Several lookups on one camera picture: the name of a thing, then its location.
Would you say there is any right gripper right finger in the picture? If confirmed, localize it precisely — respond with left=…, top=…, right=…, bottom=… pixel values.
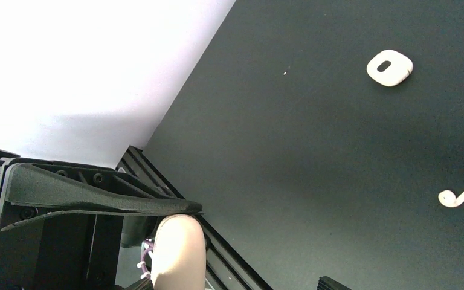
left=317, top=276, right=351, bottom=290

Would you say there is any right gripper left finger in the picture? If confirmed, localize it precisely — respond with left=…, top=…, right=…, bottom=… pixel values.
left=0, top=163, right=202, bottom=232

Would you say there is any cream earbud charging case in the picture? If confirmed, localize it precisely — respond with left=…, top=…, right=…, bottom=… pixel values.
left=152, top=214, right=207, bottom=290

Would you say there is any white earbud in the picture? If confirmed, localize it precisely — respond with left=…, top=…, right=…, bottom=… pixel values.
left=437, top=190, right=464, bottom=208

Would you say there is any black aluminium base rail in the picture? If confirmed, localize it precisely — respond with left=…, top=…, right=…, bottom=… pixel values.
left=115, top=146, right=275, bottom=290

